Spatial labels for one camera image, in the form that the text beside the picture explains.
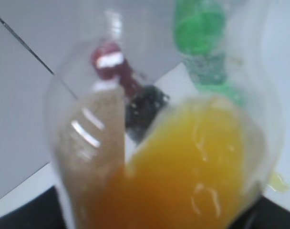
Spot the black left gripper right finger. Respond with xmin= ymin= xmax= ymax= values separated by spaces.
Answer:
xmin=230 ymin=196 xmax=290 ymax=229

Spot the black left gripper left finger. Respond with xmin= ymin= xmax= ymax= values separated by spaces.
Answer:
xmin=0 ymin=187 xmax=65 ymax=229

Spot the NFC orange juice bottle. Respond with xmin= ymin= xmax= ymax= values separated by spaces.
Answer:
xmin=46 ymin=0 xmax=283 ymax=229

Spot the dark red wine bottle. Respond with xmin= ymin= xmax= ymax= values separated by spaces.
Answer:
xmin=91 ymin=41 xmax=170 ymax=144

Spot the green plastic soda bottle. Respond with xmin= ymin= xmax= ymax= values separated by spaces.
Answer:
xmin=173 ymin=0 xmax=245 ymax=106

